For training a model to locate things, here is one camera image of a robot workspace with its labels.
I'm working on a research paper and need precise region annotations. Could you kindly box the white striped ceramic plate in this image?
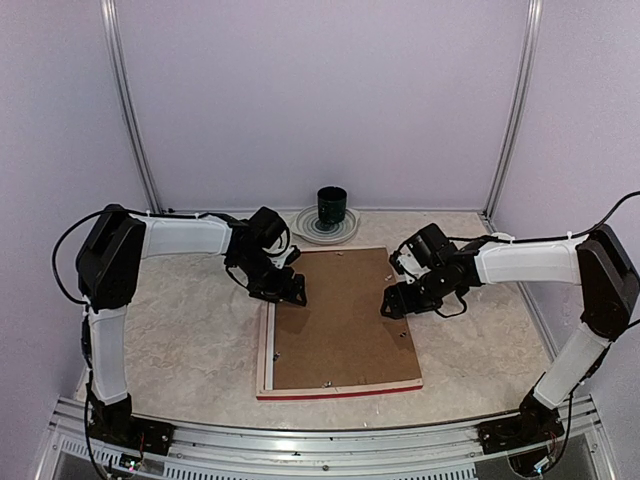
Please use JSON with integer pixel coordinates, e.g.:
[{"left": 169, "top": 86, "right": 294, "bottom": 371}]
[{"left": 289, "top": 206, "right": 360, "bottom": 246}]

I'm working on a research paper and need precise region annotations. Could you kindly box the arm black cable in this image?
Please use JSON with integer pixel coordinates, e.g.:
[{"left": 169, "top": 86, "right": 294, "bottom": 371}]
[
  {"left": 434, "top": 190, "right": 640, "bottom": 471},
  {"left": 51, "top": 208, "right": 294, "bottom": 480}
]

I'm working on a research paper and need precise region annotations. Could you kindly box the aluminium front rail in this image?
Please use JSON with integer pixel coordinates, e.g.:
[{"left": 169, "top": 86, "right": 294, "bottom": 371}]
[{"left": 44, "top": 394, "right": 616, "bottom": 480}]

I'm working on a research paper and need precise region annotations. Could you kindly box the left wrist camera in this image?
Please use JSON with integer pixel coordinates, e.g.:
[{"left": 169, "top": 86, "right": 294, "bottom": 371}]
[{"left": 270, "top": 245, "right": 301, "bottom": 269}]

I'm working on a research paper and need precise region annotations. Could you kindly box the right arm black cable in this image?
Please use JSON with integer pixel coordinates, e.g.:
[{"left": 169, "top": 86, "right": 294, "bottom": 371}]
[{"left": 434, "top": 190, "right": 640, "bottom": 471}]

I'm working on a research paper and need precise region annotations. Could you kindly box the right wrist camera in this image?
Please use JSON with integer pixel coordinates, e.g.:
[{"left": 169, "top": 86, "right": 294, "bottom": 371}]
[{"left": 389, "top": 241, "right": 426, "bottom": 284}]

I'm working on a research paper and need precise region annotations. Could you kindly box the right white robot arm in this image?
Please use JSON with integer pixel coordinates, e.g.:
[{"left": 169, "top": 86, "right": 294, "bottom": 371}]
[{"left": 380, "top": 222, "right": 639, "bottom": 444}]

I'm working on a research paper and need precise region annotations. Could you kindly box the dark green cup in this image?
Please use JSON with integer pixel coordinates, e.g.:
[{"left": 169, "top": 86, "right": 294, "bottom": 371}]
[{"left": 317, "top": 186, "right": 348, "bottom": 226}]

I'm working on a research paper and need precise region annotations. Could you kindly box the brown cardboard backing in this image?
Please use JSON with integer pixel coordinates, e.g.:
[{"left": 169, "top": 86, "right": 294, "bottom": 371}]
[{"left": 270, "top": 247, "right": 422, "bottom": 391}]

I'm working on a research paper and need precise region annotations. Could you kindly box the aluminium corner post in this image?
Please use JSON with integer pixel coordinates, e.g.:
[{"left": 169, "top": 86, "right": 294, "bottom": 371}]
[
  {"left": 483, "top": 0, "right": 543, "bottom": 224},
  {"left": 100, "top": 0, "right": 163, "bottom": 213}
]

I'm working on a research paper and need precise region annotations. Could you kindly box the right aluminium corner post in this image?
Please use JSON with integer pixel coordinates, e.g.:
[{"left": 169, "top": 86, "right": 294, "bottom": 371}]
[{"left": 483, "top": 0, "right": 543, "bottom": 224}]

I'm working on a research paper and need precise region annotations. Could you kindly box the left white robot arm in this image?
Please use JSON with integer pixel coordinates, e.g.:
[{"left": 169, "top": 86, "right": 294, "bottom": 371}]
[{"left": 76, "top": 204, "right": 307, "bottom": 445}]

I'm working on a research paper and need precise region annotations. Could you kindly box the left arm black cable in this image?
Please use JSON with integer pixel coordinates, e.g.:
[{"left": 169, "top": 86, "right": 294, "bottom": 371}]
[{"left": 51, "top": 208, "right": 294, "bottom": 480}]

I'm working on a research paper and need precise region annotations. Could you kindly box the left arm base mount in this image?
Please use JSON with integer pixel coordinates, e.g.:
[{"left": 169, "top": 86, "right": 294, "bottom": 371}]
[{"left": 88, "top": 393, "right": 175, "bottom": 456}]

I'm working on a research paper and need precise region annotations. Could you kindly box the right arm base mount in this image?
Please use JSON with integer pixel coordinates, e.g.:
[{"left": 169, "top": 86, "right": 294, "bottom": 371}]
[{"left": 477, "top": 389, "right": 565, "bottom": 479}]

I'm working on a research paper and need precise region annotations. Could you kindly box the red wooden picture frame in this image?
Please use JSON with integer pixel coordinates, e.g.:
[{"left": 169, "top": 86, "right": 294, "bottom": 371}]
[{"left": 255, "top": 244, "right": 424, "bottom": 401}]

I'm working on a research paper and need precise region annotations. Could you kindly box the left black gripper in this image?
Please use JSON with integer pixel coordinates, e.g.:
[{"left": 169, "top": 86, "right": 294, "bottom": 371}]
[{"left": 232, "top": 249, "right": 308, "bottom": 306}]

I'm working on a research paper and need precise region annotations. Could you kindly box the left aluminium corner post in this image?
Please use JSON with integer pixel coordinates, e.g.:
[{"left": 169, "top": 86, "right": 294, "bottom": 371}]
[{"left": 100, "top": 0, "right": 163, "bottom": 213}]

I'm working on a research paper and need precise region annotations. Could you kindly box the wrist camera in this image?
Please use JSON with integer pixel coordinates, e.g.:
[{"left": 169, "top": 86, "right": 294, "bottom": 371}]
[
  {"left": 389, "top": 241, "right": 426, "bottom": 284},
  {"left": 270, "top": 245, "right": 301, "bottom": 269}
]

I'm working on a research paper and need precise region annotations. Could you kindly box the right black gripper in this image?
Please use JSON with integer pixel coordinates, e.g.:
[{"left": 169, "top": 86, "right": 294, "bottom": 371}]
[{"left": 381, "top": 264, "right": 460, "bottom": 319}]

